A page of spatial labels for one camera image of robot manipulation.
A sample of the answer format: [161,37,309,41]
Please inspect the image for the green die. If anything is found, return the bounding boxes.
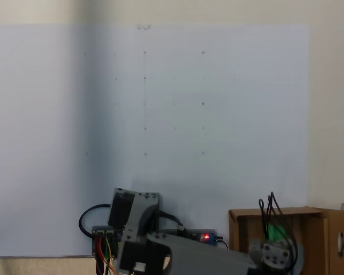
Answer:
[264,222,288,242]

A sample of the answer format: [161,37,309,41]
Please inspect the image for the brown cardboard box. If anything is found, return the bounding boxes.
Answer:
[228,205,344,275]

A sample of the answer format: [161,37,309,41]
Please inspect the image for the circuit board with red LED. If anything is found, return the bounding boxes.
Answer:
[186,228,229,250]

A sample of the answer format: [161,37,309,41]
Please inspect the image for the black cable bundle to gripper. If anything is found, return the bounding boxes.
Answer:
[258,191,299,260]

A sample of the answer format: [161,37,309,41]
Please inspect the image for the black power cable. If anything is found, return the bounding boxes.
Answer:
[217,235,230,250]

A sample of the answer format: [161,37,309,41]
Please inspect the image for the black cable bundle at arm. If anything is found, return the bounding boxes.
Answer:
[158,210,187,231]

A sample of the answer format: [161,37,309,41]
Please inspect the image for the yellow wire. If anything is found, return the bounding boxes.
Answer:
[104,237,114,266]

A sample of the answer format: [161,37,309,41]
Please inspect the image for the circuit board with coloured wires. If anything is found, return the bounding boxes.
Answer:
[91,225,124,256]

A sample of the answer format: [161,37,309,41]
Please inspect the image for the orange wire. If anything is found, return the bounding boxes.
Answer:
[96,237,117,275]

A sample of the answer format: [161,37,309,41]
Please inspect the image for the thick black cable loop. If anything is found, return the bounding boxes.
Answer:
[79,203,112,239]

